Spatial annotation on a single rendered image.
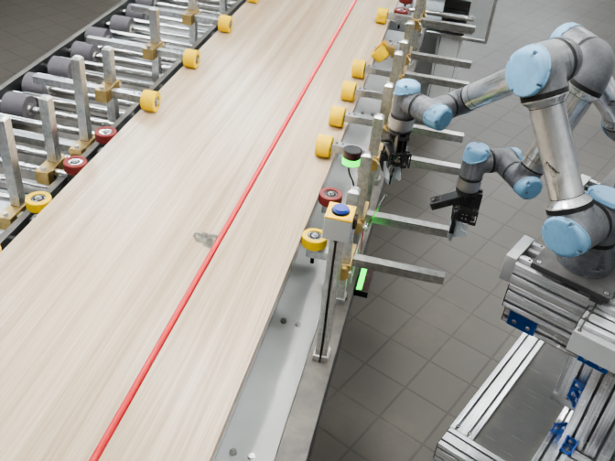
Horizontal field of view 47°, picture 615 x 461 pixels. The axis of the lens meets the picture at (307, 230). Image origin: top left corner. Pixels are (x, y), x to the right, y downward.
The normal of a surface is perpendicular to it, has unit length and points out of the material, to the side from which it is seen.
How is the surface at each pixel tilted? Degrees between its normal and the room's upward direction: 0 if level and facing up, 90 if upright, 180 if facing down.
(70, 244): 0
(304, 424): 0
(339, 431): 0
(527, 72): 83
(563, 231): 96
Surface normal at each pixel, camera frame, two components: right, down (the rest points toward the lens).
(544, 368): 0.08, -0.80
